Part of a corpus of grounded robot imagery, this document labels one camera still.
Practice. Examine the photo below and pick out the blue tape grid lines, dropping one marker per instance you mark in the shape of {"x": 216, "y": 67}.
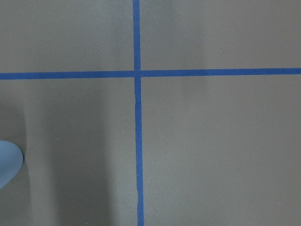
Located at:
{"x": 137, "y": 74}

